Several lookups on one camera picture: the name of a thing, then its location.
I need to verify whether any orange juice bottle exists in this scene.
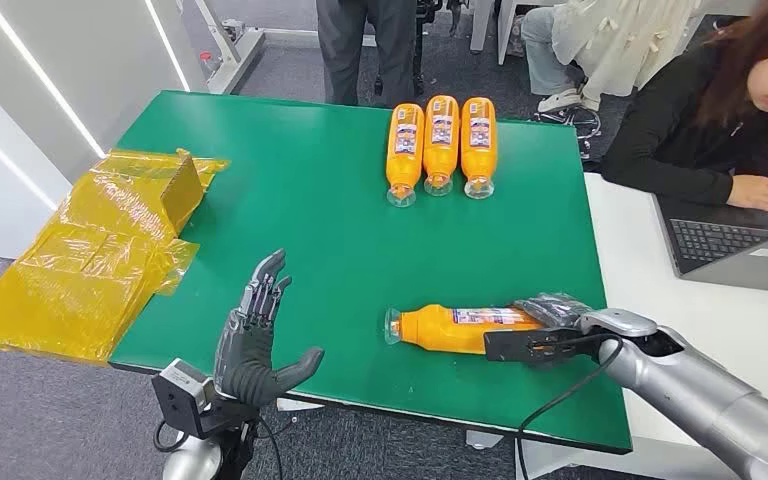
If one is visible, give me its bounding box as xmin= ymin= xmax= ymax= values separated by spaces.
xmin=460 ymin=97 xmax=499 ymax=200
xmin=422 ymin=95 xmax=461 ymax=197
xmin=383 ymin=303 xmax=546 ymax=356
xmin=385 ymin=103 xmax=426 ymax=209

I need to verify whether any seated person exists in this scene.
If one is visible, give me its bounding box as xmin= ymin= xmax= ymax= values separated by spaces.
xmin=521 ymin=0 xmax=705 ymax=115

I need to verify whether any green table mat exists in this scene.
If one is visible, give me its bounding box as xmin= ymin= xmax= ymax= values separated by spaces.
xmin=106 ymin=90 xmax=634 ymax=456

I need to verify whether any white metal frame stand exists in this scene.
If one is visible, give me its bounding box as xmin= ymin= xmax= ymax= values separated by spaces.
xmin=193 ymin=0 xmax=267 ymax=95

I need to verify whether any office chair wheel base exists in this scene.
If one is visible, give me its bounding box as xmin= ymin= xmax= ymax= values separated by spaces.
xmin=532 ymin=104 xmax=603 ymax=161

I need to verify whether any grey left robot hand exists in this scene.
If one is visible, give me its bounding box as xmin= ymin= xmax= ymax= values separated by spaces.
xmin=213 ymin=249 xmax=326 ymax=407

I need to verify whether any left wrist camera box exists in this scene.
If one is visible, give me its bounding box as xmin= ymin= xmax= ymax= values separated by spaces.
xmin=151 ymin=359 xmax=217 ymax=440

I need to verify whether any person at laptop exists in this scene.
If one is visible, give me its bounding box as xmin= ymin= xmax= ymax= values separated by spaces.
xmin=600 ymin=0 xmax=768 ymax=217

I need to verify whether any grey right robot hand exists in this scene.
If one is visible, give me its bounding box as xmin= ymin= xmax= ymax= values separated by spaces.
xmin=484 ymin=293 xmax=657 ymax=364

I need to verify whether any standing person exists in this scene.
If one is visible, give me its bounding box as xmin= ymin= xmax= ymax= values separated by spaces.
xmin=315 ymin=0 xmax=419 ymax=108

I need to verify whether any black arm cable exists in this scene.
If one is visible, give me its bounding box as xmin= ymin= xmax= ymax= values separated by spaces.
xmin=152 ymin=419 xmax=191 ymax=454
xmin=515 ymin=333 xmax=624 ymax=480

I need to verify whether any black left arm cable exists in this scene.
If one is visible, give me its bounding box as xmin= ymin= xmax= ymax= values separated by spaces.
xmin=152 ymin=419 xmax=191 ymax=454

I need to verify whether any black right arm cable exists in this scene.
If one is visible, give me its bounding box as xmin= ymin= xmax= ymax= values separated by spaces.
xmin=515 ymin=333 xmax=624 ymax=480

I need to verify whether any yellow film wrapped cardboard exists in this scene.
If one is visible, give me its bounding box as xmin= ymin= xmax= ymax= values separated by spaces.
xmin=0 ymin=148 xmax=230 ymax=366

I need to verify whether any grey laptop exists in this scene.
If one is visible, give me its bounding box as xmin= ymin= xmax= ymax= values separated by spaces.
xmin=654 ymin=192 xmax=768 ymax=297

